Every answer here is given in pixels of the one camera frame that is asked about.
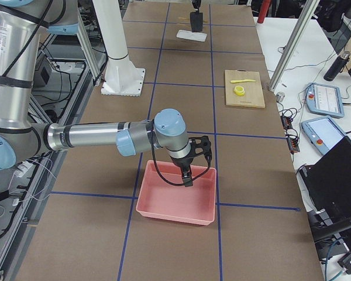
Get black laptop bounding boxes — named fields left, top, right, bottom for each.
left=300, top=136, right=351, bottom=218

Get pink plastic bin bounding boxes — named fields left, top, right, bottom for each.
left=136, top=160, right=216, bottom=225

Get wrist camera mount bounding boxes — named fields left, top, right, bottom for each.
left=188, top=135, right=212, bottom=164

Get white rectangular tray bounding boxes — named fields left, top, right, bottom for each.
left=176, top=30, right=207, bottom=42

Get yellow lemon slices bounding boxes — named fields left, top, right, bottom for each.
left=233, top=85, right=245, bottom=97

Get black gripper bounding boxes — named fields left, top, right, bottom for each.
left=171, top=156, right=194, bottom=187
left=192, top=0, right=201, bottom=9

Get aluminium frame post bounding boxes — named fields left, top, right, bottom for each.
left=269, top=0, right=320, bottom=92

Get near teach pendant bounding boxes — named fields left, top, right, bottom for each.
left=301, top=115, right=347, bottom=155

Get red fire extinguisher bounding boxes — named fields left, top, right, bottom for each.
left=257, top=0, right=272, bottom=23

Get teach pendant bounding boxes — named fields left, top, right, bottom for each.
left=305, top=83, right=345, bottom=118
left=301, top=115, right=347, bottom=155

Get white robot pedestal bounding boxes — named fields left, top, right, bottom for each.
left=93, top=0, right=146, bottom=97

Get black water bottle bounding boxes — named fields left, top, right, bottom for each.
left=324, top=50, right=351, bottom=81

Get grey and pink cloth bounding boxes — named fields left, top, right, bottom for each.
left=190, top=11, right=203, bottom=32

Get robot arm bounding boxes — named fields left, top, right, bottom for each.
left=0, top=1, right=195, bottom=187

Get far teach pendant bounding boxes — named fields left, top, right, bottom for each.
left=305, top=83, right=345, bottom=118

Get bamboo cutting board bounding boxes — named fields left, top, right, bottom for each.
left=225, top=70, right=266, bottom=108

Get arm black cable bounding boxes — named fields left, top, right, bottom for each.
left=150, top=119, right=212, bottom=186

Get yellow plastic knife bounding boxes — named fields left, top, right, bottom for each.
left=230, top=79, right=256, bottom=84

